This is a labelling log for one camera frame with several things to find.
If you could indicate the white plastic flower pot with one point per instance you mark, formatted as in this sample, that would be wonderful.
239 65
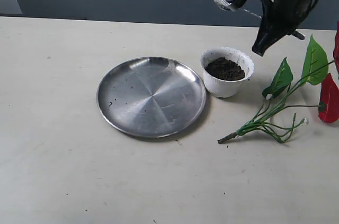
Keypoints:
225 88

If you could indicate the artificial plant with red flowers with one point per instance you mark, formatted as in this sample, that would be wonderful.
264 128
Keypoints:
315 71

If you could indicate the round stainless steel plate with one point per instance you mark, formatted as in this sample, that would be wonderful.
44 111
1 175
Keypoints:
151 97

